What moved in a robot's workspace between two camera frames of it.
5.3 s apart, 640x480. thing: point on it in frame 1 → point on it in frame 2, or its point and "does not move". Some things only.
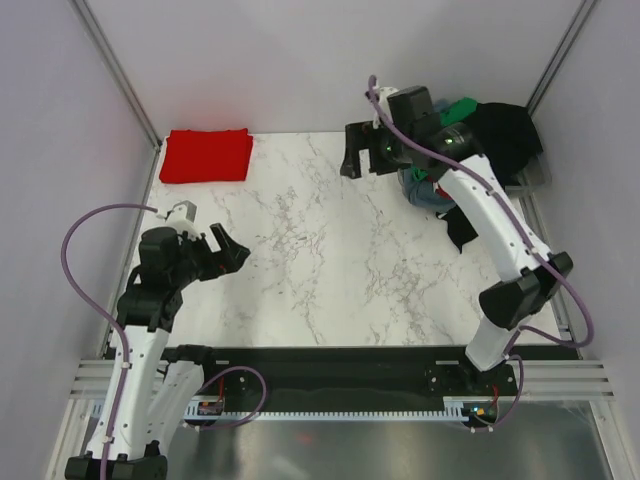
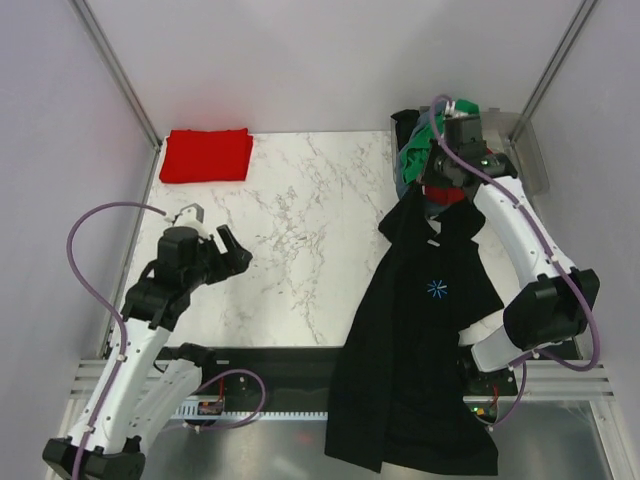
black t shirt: [507, 137] → [396, 396]
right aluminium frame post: [571, 35] does not move
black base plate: [255, 374] does not move
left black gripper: [230, 258] does not move
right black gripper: [364, 136] → [431, 179]
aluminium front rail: [546, 380] does not move
